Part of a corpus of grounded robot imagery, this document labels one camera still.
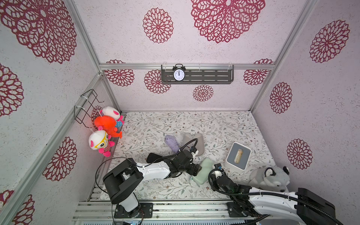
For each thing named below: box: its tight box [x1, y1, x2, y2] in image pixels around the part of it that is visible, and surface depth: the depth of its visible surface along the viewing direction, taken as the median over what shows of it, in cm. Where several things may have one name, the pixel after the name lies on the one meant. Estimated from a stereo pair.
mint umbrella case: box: [192, 157, 215, 185], surface depth 84 cm
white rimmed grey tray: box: [225, 141, 252, 172], surface depth 92 cm
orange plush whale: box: [94, 115, 123, 139], surface depth 90 cm
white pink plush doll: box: [99, 106, 125, 128], surface depth 97 cm
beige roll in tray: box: [234, 148, 244, 164], surface depth 94 cm
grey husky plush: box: [247, 165, 291, 193], surface depth 68 cm
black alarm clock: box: [172, 63, 187, 83], surface depth 92 cm
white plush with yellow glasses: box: [88, 125, 116, 158], surface depth 82 cm
